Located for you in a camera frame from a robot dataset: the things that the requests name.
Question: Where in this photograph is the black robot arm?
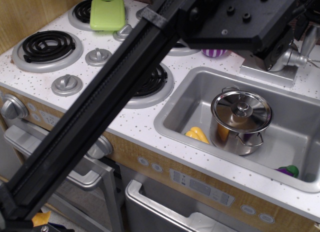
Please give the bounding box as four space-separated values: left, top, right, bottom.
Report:
0 0 320 232

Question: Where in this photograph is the black burner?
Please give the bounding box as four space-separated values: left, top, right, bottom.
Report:
68 0 93 32
167 42 201 57
11 30 84 73
124 63 174 109

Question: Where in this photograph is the back left black burner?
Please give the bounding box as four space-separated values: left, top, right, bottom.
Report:
68 0 93 32

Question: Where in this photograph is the silver oven dial right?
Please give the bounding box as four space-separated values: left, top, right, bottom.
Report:
86 135 114 160

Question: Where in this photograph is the steel pot with lid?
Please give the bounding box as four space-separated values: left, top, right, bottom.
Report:
209 87 273 156

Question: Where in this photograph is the silver oven door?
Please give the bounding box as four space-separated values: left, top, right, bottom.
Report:
3 124 125 232

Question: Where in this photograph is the purple striped toy onion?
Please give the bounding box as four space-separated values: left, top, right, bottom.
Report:
201 49 228 58

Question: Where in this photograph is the yellow object on floor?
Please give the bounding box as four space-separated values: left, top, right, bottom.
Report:
31 210 51 227

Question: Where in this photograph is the silver stove knob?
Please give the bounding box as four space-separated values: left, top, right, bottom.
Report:
85 48 112 67
51 74 83 97
113 23 133 42
135 7 145 20

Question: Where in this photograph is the yellow toy pepper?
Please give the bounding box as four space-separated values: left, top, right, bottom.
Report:
184 126 210 144

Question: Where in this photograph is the front right black burner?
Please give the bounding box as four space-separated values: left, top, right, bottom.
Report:
124 63 174 109

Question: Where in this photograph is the grey toy sink basin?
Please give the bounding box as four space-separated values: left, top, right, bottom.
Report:
154 67 320 193

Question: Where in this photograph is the silver stove knob front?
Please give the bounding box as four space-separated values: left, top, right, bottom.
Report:
51 74 83 97

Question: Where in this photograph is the silver dishwasher door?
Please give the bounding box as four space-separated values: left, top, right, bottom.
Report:
125 179 256 232

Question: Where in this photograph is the silver stove knob back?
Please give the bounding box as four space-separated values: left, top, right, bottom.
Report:
135 7 145 20

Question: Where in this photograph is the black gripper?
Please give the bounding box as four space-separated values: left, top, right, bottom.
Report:
294 0 320 41

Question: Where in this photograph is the purple green toy eggplant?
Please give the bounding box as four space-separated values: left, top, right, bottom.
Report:
275 165 299 178

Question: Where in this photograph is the silver faucet lever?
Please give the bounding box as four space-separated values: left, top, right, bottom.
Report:
300 24 320 62

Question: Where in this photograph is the silver oven dial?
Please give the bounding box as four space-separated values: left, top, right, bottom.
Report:
1 94 29 120
86 135 114 160

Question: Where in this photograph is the back right black burner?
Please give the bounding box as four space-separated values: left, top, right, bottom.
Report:
167 42 201 57

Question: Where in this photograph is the silver oven dial left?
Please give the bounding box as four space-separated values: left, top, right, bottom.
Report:
1 94 29 120

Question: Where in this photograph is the silver toy faucet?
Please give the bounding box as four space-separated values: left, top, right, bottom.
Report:
240 42 308 88

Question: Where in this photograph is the front left black burner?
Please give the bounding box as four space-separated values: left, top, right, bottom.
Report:
11 30 84 73

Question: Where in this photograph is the green toy cutting board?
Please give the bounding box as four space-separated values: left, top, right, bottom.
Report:
89 0 126 31

